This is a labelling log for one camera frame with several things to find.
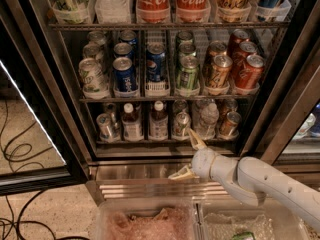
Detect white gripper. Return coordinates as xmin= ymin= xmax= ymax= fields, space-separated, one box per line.
xmin=168 ymin=128 xmax=219 ymax=180

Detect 7up can shelf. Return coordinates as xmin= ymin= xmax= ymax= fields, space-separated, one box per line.
xmin=172 ymin=100 xmax=189 ymax=115
xmin=173 ymin=112 xmax=191 ymax=138

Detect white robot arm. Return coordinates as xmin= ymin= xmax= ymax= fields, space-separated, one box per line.
xmin=169 ymin=128 xmax=320 ymax=232

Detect front bronze can bottom right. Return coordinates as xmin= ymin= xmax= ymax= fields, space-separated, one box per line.
xmin=219 ymin=111 xmax=242 ymax=137

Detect bronze can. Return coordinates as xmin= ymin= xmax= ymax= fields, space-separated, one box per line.
xmin=219 ymin=98 xmax=238 ymax=121
xmin=219 ymin=111 xmax=242 ymax=137

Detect steel fridge base grille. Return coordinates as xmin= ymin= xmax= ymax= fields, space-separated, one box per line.
xmin=86 ymin=158 xmax=228 ymax=205

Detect rear bronze can bottom right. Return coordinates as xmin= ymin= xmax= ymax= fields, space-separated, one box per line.
xmin=219 ymin=98 xmax=238 ymax=121

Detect front gold can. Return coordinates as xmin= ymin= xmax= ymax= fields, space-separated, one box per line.
xmin=206 ymin=54 xmax=233 ymax=88

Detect gold can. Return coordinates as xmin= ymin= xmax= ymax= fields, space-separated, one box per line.
xmin=203 ymin=41 xmax=227 ymax=72
xmin=206 ymin=54 xmax=233 ymax=88

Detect front silver can bottom left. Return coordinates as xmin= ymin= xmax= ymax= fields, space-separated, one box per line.
xmin=96 ymin=113 xmax=116 ymax=141

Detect silver can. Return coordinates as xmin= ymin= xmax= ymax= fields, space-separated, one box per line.
xmin=96 ymin=113 xmax=116 ymax=141
xmin=103 ymin=103 xmax=119 ymax=128

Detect green can in bin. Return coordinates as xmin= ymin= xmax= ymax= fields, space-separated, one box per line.
xmin=231 ymin=232 xmax=256 ymax=240

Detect rear silver can bottom left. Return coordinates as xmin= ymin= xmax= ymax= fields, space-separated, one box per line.
xmin=103 ymin=103 xmax=119 ymax=128

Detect front red coke can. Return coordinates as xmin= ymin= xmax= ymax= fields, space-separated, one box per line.
xmin=235 ymin=54 xmax=265 ymax=89

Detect red coke can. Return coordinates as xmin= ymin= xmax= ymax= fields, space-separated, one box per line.
xmin=235 ymin=54 xmax=265 ymax=89
xmin=227 ymin=29 xmax=250 ymax=56
xmin=231 ymin=41 xmax=258 ymax=79

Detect single pepsi can centre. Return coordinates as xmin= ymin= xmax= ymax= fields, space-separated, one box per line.
xmin=146 ymin=42 xmax=166 ymax=82

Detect front blue pepsi can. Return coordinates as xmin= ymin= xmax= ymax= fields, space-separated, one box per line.
xmin=113 ymin=57 xmax=137 ymax=92

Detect blue pepsi can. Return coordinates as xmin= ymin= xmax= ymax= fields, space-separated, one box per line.
xmin=113 ymin=57 xmax=137 ymax=92
xmin=113 ymin=43 xmax=134 ymax=60
xmin=119 ymin=30 xmax=138 ymax=49

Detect middle red coke can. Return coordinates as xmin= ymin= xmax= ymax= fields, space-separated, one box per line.
xmin=231 ymin=41 xmax=258 ymax=79

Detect rear gold can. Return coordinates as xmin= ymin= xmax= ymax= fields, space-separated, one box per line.
xmin=203 ymin=41 xmax=227 ymax=72

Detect front white green can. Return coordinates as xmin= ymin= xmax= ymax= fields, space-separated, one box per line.
xmin=79 ymin=58 xmax=107 ymax=93

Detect white green can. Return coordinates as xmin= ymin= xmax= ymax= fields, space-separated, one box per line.
xmin=79 ymin=58 xmax=107 ymax=93
xmin=87 ymin=31 xmax=107 ymax=48
xmin=82 ymin=43 xmax=105 ymax=71

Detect middle blue pepsi can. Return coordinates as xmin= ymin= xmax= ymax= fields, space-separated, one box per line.
xmin=113 ymin=43 xmax=134 ymax=60

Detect rear red coke can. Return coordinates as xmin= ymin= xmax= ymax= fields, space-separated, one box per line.
xmin=227 ymin=29 xmax=250 ymax=56

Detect rear blue pepsi can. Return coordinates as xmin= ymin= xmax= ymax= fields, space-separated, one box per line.
xmin=119 ymin=30 xmax=138 ymax=49

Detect middle white green can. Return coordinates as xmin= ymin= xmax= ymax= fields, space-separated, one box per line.
xmin=82 ymin=43 xmax=105 ymax=71

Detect open glass fridge door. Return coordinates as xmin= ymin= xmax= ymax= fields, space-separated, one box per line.
xmin=0 ymin=0 xmax=90 ymax=195

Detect rear white green can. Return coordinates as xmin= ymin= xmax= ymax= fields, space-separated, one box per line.
xmin=87 ymin=31 xmax=107 ymax=48

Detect clear bottle top shelf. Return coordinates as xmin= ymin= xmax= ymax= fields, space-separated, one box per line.
xmin=95 ymin=0 xmax=131 ymax=24

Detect front clear water bottle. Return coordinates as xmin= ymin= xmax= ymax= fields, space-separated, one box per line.
xmin=195 ymin=103 xmax=219 ymax=140

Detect clear water bottle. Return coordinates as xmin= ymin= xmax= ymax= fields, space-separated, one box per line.
xmin=192 ymin=99 xmax=214 ymax=124
xmin=195 ymin=103 xmax=219 ymax=140

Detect right tea bottle white cap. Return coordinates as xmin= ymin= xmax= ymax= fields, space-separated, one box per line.
xmin=149 ymin=101 xmax=168 ymax=140

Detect tea bottle white cap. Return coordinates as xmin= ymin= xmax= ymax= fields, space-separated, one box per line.
xmin=122 ymin=103 xmax=143 ymax=141
xmin=149 ymin=101 xmax=168 ymax=140

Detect rear clear water bottle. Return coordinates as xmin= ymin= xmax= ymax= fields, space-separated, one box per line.
xmin=192 ymin=99 xmax=214 ymax=124

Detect left clear plastic bin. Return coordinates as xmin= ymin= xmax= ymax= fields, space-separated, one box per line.
xmin=94 ymin=197 xmax=200 ymax=240

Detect clear plastic bin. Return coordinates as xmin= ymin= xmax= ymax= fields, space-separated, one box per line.
xmin=199 ymin=198 xmax=311 ymax=240
xmin=94 ymin=197 xmax=200 ymax=240

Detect right clear plastic bin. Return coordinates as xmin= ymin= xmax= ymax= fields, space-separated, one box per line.
xmin=199 ymin=198 xmax=311 ymax=240

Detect left tea bottle white cap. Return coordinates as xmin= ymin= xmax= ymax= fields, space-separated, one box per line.
xmin=122 ymin=103 xmax=143 ymax=141

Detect right coca-cola bottle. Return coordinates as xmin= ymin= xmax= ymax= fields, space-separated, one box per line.
xmin=176 ymin=0 xmax=206 ymax=22

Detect coca-cola bottle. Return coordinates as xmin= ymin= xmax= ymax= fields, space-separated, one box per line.
xmin=176 ymin=0 xmax=206 ymax=22
xmin=137 ymin=0 xmax=169 ymax=23

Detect left coca-cola bottle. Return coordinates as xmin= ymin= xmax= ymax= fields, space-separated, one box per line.
xmin=137 ymin=0 xmax=169 ymax=23

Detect gold label bottle top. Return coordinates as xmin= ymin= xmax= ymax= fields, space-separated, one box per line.
xmin=216 ymin=0 xmax=248 ymax=22

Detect right fridge door frame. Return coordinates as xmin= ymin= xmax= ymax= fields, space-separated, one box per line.
xmin=248 ymin=3 xmax=320 ymax=175

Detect black floor cable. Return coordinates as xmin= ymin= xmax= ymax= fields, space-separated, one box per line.
xmin=0 ymin=98 xmax=91 ymax=240

